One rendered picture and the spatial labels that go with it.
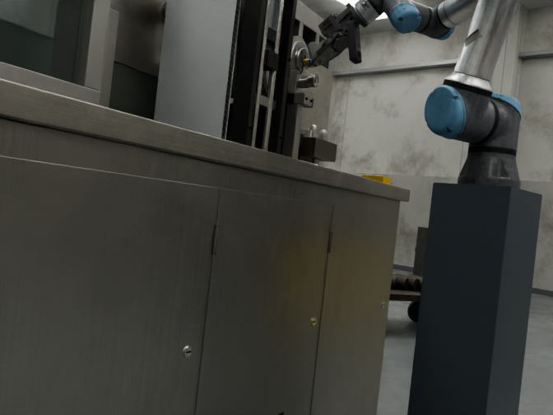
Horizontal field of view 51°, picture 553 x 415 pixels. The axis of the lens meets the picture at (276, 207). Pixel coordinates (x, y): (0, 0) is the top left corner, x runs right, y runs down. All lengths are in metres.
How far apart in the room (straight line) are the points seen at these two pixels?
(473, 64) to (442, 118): 0.14
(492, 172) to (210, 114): 0.72
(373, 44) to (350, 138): 1.74
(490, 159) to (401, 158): 8.77
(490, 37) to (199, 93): 0.73
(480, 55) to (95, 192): 0.94
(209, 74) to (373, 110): 9.28
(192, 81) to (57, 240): 0.87
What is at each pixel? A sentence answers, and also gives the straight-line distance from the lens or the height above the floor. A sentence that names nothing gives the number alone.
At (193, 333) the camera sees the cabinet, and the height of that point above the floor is 0.55.
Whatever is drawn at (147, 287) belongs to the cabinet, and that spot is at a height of 0.64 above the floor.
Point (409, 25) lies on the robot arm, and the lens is 1.72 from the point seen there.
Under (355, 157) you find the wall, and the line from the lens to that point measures 10.83.
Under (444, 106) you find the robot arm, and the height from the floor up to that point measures 1.07.
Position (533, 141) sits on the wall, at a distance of 9.34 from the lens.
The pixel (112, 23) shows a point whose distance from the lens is 1.35.
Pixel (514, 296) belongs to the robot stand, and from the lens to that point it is 1.54.
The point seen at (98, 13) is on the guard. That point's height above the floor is 1.04.
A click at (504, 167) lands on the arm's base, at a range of 1.53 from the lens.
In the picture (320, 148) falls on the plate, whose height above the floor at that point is 1.00.
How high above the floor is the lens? 0.79
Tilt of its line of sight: level
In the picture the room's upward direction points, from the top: 6 degrees clockwise
